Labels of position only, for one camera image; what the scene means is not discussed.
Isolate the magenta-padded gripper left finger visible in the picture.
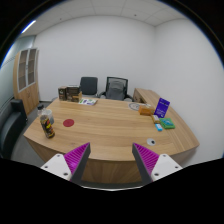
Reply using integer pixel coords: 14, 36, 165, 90
40, 142, 92, 185

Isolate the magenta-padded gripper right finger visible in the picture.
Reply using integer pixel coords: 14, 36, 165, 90
131, 142, 184, 185

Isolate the clear black-capped drink bottle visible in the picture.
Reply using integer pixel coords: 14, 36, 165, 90
38, 105, 56, 140

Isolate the flat round red coaster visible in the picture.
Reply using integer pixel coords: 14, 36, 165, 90
62, 118, 75, 128

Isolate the green flat box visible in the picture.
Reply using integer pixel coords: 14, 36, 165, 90
159, 117, 176, 130

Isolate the small yellow box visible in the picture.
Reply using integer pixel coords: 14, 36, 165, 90
151, 114, 162, 125

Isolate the orange cardboard box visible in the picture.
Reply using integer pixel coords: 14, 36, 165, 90
138, 104, 156, 117

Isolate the purple standing sign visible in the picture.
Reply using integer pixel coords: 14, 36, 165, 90
153, 97, 171, 119

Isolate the round clear glass dish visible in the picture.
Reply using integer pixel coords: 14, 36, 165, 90
128, 101, 145, 112

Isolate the white green pamphlet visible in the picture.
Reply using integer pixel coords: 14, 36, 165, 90
78, 97, 99, 107

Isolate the wooden side desk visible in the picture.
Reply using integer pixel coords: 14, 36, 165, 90
132, 87, 161, 107

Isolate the large brown carton box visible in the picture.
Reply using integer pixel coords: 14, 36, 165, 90
65, 85, 83, 103

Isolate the black leather sofa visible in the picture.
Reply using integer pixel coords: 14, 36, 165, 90
0, 98, 28, 160

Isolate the dark padded office chair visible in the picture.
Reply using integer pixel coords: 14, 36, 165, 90
79, 76, 99, 98

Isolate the black mesh office chair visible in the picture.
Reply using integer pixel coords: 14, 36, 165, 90
99, 76, 134, 102

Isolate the wooden glass-door cabinet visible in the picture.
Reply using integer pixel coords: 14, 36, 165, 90
12, 47, 41, 116

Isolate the rectangular ceiling light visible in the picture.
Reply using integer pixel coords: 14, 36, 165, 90
20, 19, 37, 35

